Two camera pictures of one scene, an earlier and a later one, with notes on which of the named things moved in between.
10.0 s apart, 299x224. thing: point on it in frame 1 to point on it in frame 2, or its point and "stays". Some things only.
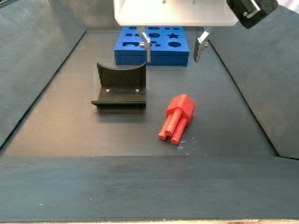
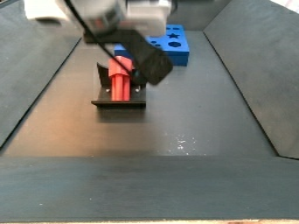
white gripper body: [174, 13] to [145, 16]
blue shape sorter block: [170, 47] stays
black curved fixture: [124, 87] stays
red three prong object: [180, 114] to [121, 78]
